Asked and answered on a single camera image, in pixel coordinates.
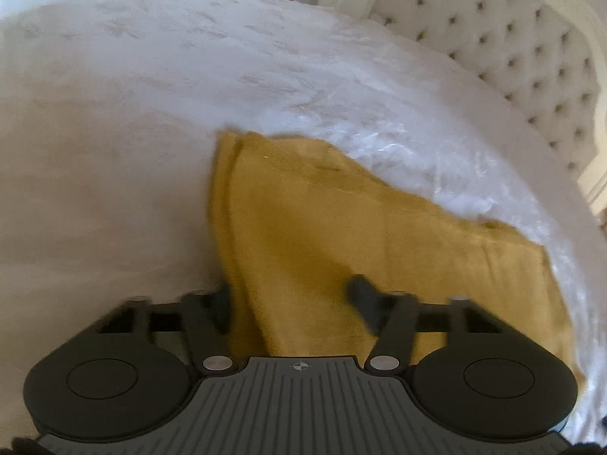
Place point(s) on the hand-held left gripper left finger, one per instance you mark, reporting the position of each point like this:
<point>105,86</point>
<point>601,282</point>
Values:
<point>208,322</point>

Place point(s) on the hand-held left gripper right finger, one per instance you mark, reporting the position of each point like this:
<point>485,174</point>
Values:
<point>367,301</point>

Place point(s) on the yellow knit sweater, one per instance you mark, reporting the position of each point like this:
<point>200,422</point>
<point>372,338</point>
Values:
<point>332,227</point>

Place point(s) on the white patterned bedspread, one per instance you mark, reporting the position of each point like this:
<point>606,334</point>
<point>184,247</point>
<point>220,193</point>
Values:
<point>142,128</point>

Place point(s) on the beige tufted headboard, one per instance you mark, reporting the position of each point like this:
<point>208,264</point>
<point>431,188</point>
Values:
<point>498,33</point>

